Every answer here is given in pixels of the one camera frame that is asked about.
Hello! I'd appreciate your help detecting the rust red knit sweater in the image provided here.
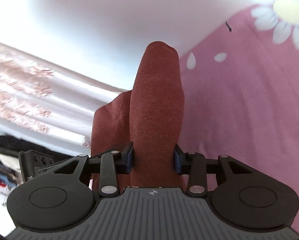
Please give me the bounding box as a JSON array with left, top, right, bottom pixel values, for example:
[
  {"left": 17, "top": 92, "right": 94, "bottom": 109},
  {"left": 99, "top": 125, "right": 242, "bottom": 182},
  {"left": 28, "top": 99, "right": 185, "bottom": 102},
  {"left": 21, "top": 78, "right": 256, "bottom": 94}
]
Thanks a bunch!
[{"left": 91, "top": 41, "right": 185, "bottom": 190}]

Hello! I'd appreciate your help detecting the black camera device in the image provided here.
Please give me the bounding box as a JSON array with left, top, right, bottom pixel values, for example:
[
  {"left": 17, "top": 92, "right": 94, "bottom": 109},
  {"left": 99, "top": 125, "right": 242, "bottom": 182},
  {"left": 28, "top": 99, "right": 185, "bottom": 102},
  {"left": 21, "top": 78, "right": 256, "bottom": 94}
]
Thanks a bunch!
[{"left": 18, "top": 149, "right": 76, "bottom": 185}]

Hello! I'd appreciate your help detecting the pink daisy print bedsheet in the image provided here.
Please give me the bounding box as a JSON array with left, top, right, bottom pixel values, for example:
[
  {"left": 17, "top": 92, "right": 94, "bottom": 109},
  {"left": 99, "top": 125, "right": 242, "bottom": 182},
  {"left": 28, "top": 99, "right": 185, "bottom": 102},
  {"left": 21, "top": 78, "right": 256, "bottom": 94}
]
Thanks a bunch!
[{"left": 176, "top": 0, "right": 299, "bottom": 196}]

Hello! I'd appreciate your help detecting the cream floral curtain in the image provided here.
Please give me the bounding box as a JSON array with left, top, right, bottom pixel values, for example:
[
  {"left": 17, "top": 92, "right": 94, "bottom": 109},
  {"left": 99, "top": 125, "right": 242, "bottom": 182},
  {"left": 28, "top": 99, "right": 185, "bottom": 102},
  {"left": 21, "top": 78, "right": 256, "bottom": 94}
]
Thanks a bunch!
[{"left": 0, "top": 43, "right": 123, "bottom": 151}]

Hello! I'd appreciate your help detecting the dark clothes rack with garments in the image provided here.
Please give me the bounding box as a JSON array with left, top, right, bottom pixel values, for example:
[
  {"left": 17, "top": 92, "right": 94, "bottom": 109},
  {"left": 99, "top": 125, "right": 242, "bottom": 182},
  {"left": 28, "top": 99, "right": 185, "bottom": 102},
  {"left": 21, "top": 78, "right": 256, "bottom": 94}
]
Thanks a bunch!
[{"left": 0, "top": 134, "right": 72, "bottom": 198}]

